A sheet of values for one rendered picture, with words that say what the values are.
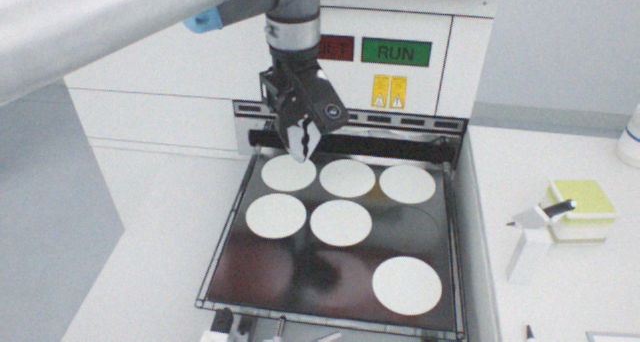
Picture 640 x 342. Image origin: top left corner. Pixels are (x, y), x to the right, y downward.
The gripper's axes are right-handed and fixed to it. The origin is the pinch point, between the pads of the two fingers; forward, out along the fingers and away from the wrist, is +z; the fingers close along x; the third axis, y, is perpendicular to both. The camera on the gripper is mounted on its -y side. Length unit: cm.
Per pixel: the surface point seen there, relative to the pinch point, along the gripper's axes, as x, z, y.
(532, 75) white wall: -176, 69, 63
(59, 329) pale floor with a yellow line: 64, 97, 67
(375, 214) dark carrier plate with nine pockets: -6.8, 7.3, -11.2
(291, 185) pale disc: 1.4, 7.3, 2.4
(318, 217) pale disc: 1.5, 7.3, -6.6
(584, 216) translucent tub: -21.1, -5.8, -35.8
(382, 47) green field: -18.2, -13.5, 3.9
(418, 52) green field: -22.8, -13.1, -0.1
